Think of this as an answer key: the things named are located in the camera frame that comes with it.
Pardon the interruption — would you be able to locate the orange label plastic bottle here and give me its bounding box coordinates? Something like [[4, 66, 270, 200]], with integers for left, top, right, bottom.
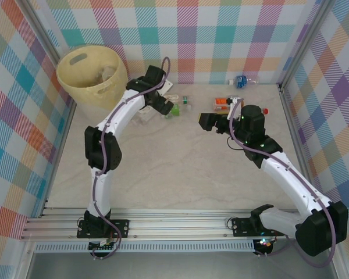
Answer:
[[213, 97, 245, 113]]

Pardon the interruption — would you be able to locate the cream label green band bottle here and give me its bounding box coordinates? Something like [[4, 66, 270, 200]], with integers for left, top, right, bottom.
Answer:
[[164, 92, 195, 108]]

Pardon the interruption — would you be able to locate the white box green label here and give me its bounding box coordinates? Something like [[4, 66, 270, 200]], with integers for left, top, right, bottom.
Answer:
[[133, 108, 157, 126]]

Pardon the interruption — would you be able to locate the blue label water bottle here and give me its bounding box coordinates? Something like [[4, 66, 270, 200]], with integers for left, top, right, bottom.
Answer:
[[227, 74, 262, 88]]

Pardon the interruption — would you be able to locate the clear unlabelled water bottle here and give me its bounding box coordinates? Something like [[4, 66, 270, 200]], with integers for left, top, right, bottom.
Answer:
[[93, 65, 117, 87]]

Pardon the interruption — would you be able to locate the cream plastic bin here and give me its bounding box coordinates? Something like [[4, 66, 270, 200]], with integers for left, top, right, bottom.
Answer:
[[56, 44, 129, 110]]

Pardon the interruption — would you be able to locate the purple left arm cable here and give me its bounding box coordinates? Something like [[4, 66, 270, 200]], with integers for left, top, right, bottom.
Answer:
[[90, 56, 172, 260]]

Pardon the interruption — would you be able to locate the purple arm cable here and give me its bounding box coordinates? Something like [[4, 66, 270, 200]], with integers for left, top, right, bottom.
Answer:
[[228, 103, 337, 268], [90, 56, 172, 260]]

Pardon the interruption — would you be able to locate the aluminium frame post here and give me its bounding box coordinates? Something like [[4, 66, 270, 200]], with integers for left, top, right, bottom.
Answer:
[[279, 0, 334, 88], [22, 0, 62, 59]]

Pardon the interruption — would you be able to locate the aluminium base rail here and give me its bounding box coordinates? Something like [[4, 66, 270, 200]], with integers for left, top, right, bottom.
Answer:
[[20, 205, 343, 242]]

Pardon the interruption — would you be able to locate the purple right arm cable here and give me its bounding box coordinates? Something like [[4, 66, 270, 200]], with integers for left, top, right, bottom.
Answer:
[[228, 103, 337, 268]]

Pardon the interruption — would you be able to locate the perforated white cable duct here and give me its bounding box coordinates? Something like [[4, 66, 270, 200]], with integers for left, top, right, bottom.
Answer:
[[34, 239, 256, 254]]

